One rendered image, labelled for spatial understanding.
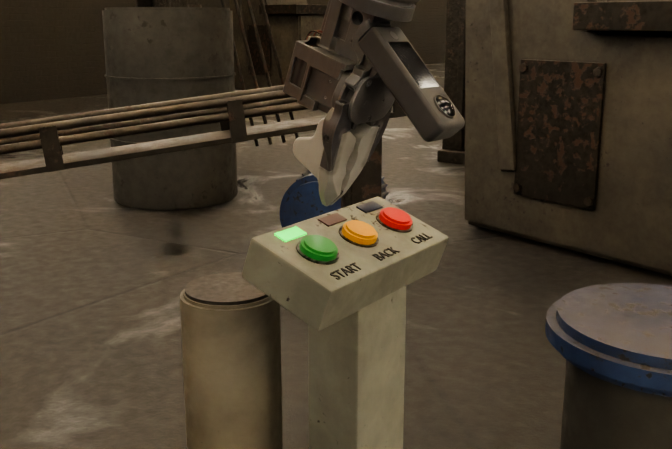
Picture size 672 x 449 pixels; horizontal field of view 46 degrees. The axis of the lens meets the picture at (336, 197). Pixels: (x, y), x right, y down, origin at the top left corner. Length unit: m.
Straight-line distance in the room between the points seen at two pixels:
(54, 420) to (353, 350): 1.08
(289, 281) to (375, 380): 0.18
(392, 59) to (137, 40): 2.83
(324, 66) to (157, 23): 2.75
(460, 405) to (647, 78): 1.33
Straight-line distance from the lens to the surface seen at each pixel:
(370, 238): 0.86
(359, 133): 0.76
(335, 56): 0.73
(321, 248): 0.80
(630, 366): 1.06
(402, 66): 0.70
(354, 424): 0.89
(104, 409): 1.85
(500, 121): 3.00
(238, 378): 0.94
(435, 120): 0.68
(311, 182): 2.57
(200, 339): 0.93
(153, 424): 1.76
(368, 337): 0.86
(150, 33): 3.46
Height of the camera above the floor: 0.84
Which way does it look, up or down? 13 degrees down
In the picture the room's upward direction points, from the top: straight up
